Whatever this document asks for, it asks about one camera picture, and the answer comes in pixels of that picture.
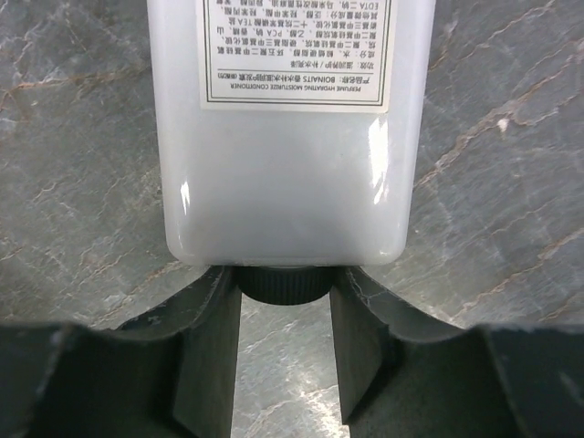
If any white square bottle dark cap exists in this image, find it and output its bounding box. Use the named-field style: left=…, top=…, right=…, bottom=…
left=147, top=1, right=435, bottom=305

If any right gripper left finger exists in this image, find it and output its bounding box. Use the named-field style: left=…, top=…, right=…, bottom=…
left=1, top=266, right=241, bottom=437

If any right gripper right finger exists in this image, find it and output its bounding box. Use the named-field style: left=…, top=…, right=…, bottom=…
left=329, top=267, right=583, bottom=437

